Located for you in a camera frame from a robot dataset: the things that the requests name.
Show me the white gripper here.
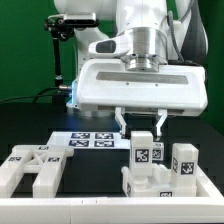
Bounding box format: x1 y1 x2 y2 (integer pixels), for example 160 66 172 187
72 59 208 141

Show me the white chair seat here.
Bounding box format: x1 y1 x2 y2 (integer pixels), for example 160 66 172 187
121 163 197 197

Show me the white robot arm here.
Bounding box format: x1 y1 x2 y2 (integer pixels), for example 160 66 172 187
54 0 208 137

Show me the white U-shaped fence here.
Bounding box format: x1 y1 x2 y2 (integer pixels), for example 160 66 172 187
0 168 224 224

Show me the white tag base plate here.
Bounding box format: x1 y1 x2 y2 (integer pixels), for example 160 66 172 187
47 132 130 150

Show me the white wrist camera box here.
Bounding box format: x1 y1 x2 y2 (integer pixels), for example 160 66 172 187
88 35 130 59

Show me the white chair back frame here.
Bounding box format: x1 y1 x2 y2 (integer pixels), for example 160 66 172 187
0 145 74 198

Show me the black cable on table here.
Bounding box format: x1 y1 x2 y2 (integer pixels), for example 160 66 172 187
0 85 73 106

